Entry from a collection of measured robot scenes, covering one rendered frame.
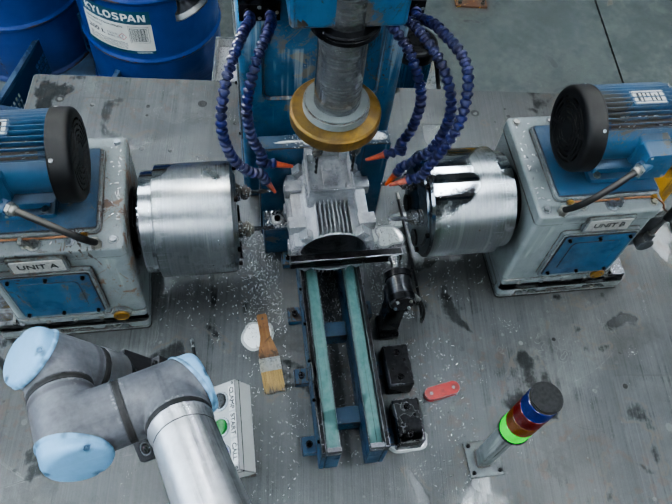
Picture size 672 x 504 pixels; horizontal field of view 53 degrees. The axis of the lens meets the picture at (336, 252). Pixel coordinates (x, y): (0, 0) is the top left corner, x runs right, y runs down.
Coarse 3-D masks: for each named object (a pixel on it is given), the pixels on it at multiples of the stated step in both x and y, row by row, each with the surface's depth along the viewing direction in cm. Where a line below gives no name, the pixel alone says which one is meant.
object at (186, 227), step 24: (168, 168) 144; (192, 168) 144; (216, 168) 144; (144, 192) 140; (168, 192) 139; (192, 192) 139; (216, 192) 140; (240, 192) 151; (144, 216) 138; (168, 216) 138; (192, 216) 138; (216, 216) 139; (144, 240) 139; (168, 240) 138; (192, 240) 139; (216, 240) 140; (168, 264) 142; (192, 264) 143; (216, 264) 144; (240, 264) 154
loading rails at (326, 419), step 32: (288, 256) 172; (352, 288) 158; (288, 320) 164; (320, 320) 153; (352, 320) 154; (320, 352) 149; (352, 352) 154; (320, 384) 146; (352, 384) 158; (320, 416) 141; (352, 416) 150; (384, 416) 142; (320, 448) 139; (384, 448) 141
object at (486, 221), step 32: (448, 160) 149; (480, 160) 150; (416, 192) 156; (448, 192) 146; (480, 192) 146; (512, 192) 149; (416, 224) 158; (448, 224) 147; (480, 224) 148; (512, 224) 151
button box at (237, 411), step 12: (228, 384) 128; (240, 384) 128; (228, 396) 126; (240, 396) 127; (228, 408) 125; (240, 408) 126; (216, 420) 126; (228, 420) 124; (240, 420) 124; (228, 432) 123; (240, 432) 123; (252, 432) 126; (228, 444) 122; (240, 444) 122; (252, 444) 125; (240, 456) 120; (252, 456) 123; (240, 468) 119; (252, 468) 122
